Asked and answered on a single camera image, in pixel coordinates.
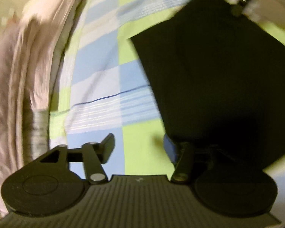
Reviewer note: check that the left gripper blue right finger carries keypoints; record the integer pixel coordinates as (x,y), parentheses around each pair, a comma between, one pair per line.
(171,149)

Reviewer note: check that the pink folded cloth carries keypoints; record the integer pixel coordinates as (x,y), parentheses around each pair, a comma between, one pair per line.
(15,43)

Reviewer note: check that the checkered bed sheet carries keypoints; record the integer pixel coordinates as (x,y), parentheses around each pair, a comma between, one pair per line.
(102,88)

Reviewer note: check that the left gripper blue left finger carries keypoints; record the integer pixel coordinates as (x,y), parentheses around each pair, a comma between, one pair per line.
(106,147)

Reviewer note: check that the white striped duvet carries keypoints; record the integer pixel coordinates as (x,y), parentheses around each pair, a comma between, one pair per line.
(52,22)

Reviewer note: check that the black trousers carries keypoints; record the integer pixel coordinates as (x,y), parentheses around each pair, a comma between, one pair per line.
(219,83)

